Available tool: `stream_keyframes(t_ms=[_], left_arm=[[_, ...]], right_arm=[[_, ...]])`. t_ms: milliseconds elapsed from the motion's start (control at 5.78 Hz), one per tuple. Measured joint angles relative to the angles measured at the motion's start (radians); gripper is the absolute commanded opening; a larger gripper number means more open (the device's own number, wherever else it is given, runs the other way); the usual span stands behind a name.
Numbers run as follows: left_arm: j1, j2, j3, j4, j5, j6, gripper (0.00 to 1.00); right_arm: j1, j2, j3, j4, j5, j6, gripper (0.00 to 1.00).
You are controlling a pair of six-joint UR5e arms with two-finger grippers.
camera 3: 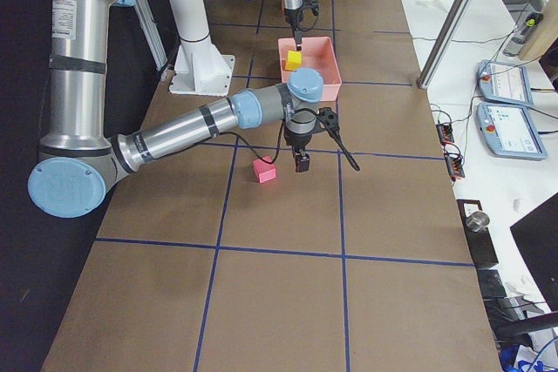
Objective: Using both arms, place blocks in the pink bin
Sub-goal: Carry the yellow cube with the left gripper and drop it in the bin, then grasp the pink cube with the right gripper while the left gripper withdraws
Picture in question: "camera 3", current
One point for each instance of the teach pendant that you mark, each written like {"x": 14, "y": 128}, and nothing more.
{"x": 509, "y": 132}
{"x": 504, "y": 83}

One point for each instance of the yellow foam cube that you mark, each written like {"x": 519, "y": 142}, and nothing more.
{"x": 293, "y": 60}

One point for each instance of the black monitor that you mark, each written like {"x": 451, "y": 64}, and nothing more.
{"x": 535, "y": 235}

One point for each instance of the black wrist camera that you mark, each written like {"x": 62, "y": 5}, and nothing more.
{"x": 328, "y": 119}
{"x": 313, "y": 6}

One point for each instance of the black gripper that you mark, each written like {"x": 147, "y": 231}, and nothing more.
{"x": 293, "y": 16}
{"x": 297, "y": 140}

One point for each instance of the near teach pendant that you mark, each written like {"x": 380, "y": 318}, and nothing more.
{"x": 509, "y": 132}

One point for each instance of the far teach pendant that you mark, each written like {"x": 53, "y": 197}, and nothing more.
{"x": 504, "y": 83}

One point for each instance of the metal cylinder weight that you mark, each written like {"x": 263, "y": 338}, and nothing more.
{"x": 477, "y": 221}

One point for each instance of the pink plastic bin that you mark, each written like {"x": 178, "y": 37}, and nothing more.
{"x": 317, "y": 53}

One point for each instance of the white mounting post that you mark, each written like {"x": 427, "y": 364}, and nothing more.
{"x": 200, "y": 69}

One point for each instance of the pink foam cube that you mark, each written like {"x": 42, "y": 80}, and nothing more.
{"x": 264, "y": 172}

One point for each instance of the aluminium frame post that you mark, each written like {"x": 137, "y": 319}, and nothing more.
{"x": 442, "y": 42}

